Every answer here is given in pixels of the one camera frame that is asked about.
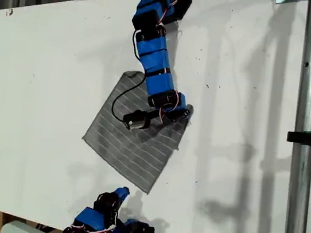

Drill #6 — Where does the grey striped towel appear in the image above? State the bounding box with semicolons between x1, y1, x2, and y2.
75;64;199;200

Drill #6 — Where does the light grey box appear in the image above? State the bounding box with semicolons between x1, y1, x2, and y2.
0;217;66;233

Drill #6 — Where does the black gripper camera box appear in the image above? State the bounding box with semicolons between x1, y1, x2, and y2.
121;107;155;133

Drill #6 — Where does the thin black camera cable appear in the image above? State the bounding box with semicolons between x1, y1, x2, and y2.
109;28;154;125

